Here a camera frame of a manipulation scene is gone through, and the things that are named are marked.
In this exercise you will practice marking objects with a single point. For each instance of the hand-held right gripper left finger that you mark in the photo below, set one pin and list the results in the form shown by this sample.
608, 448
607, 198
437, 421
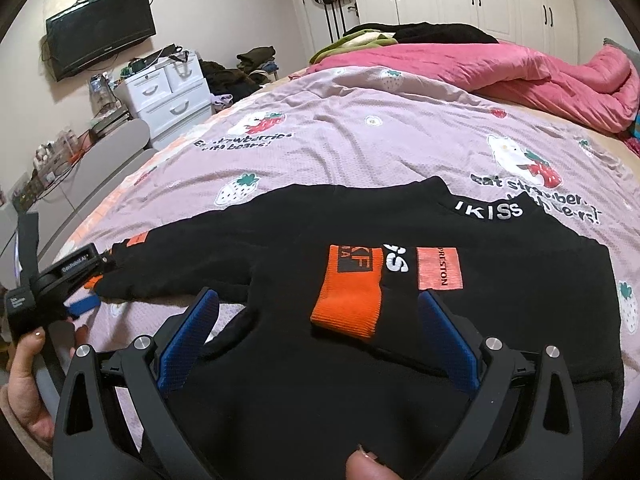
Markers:
187, 340

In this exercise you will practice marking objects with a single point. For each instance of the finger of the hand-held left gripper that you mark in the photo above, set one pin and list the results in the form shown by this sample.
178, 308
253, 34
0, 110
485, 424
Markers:
85, 305
107, 261

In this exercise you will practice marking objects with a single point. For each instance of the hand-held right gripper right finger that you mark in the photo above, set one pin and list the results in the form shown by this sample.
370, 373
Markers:
447, 345

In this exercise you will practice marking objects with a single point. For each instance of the black sweater with orange cuffs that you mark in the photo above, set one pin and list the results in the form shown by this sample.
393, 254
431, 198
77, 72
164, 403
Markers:
300, 410

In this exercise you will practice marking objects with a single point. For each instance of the pile of black clothes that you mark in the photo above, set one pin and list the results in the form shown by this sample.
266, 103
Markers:
225, 80

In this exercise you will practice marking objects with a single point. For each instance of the olive folded clothes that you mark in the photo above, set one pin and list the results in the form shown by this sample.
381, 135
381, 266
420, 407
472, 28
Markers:
256, 59

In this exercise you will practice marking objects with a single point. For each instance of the person's left hand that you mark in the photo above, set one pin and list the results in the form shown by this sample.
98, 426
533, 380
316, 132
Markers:
25, 390

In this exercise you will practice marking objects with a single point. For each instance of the person's right hand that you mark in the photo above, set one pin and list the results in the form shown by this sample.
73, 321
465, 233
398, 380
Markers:
367, 467

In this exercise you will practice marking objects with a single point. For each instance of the white drawer cabinet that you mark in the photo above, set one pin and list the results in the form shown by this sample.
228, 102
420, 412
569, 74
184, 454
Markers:
165, 97

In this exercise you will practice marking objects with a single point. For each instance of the purple cloth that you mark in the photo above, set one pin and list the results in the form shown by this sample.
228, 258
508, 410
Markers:
221, 101

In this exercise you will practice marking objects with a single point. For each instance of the pink strawberry printed blanket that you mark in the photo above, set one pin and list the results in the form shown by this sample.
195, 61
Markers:
380, 135

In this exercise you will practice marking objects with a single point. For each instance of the pink quilt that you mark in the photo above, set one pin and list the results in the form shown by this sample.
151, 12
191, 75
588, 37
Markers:
500, 72

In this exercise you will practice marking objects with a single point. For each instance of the colourful striped cloth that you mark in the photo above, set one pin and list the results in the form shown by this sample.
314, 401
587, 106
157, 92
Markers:
634, 132

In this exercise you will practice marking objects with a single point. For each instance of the black cloth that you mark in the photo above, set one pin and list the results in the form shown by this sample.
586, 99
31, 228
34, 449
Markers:
430, 32

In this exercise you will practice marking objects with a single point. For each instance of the green blanket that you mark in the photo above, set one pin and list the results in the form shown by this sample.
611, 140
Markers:
350, 42

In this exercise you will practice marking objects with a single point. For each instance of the grey headboard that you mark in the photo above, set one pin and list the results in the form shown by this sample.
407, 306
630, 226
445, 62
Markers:
622, 52

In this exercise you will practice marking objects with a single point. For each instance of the black wall television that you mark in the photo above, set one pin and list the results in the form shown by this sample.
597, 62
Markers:
100, 30

